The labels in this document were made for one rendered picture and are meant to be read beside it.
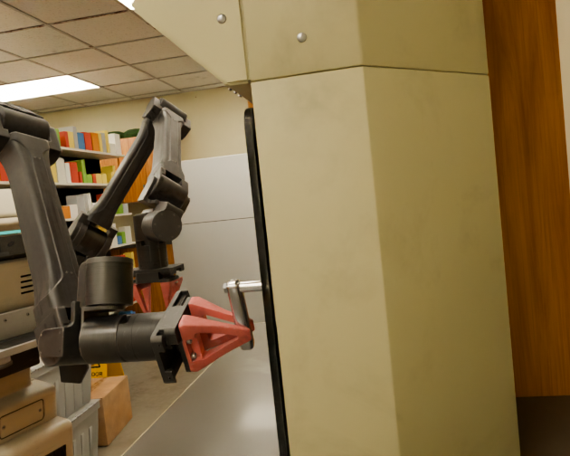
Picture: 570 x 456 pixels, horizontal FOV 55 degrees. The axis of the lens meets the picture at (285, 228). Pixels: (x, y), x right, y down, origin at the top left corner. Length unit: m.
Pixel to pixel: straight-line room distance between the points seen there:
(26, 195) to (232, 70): 0.42
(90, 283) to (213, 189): 5.00
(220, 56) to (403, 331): 0.33
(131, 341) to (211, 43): 0.34
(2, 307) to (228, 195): 4.36
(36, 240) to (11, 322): 0.61
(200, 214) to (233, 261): 0.59
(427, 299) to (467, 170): 0.15
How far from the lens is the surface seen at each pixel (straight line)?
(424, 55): 0.61
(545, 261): 0.94
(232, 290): 0.61
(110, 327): 0.68
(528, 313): 0.95
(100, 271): 0.69
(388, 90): 0.56
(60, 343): 0.72
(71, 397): 3.05
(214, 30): 0.58
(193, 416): 1.00
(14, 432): 1.49
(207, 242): 5.72
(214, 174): 5.67
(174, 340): 0.62
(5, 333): 1.41
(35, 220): 0.83
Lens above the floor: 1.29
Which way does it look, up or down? 3 degrees down
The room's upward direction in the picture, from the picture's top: 6 degrees counter-clockwise
